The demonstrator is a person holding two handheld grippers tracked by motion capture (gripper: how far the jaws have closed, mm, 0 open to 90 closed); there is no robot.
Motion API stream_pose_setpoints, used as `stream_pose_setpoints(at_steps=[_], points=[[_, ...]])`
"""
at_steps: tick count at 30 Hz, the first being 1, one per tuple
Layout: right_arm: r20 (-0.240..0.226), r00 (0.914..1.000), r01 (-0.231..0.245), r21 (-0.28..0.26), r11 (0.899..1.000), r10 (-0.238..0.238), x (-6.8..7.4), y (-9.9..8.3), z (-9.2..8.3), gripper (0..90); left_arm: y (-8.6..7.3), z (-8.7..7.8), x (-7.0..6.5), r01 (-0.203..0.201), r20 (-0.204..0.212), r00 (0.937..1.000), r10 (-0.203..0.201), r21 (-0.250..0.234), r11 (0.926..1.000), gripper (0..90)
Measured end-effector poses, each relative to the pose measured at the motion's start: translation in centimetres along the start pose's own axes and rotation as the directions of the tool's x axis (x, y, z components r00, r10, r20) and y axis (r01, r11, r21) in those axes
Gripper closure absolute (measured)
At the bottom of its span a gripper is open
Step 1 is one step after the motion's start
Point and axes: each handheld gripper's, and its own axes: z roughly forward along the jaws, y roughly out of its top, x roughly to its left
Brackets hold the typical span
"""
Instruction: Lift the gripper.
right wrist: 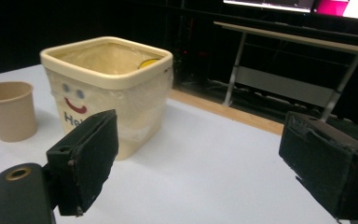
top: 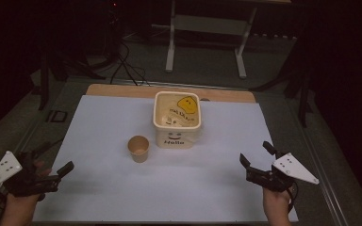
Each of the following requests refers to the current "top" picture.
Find person's right hand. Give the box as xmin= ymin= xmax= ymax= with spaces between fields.
xmin=262 ymin=186 xmax=295 ymax=218

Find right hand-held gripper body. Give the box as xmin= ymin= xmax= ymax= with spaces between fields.
xmin=245 ymin=152 xmax=321 ymax=193

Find white metal table frame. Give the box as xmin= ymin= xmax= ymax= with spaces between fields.
xmin=165 ymin=0 xmax=259 ymax=80

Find black floor cables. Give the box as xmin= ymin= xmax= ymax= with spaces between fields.
xmin=108 ymin=39 xmax=153 ymax=88

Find metal floor rail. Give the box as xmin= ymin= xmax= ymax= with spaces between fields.
xmin=290 ymin=102 xmax=351 ymax=226

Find person's left hand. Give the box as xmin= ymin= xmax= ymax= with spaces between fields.
xmin=4 ymin=160 xmax=53 ymax=218

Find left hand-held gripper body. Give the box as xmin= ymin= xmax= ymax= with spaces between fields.
xmin=0 ymin=151 xmax=60 ymax=199

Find black metal stand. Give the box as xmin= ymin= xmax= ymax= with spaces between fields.
xmin=37 ymin=51 xmax=108 ymax=111
xmin=250 ymin=29 xmax=316 ymax=128

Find cream square plastic bin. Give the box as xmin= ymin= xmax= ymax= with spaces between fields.
xmin=152 ymin=90 xmax=203 ymax=150

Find black floor socket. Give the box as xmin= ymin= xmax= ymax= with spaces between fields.
xmin=45 ymin=109 xmax=69 ymax=124

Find white table mat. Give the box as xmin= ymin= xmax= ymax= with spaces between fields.
xmin=31 ymin=94 xmax=299 ymax=223

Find brown paper cup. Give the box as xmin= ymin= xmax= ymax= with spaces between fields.
xmin=126 ymin=135 xmax=151 ymax=164

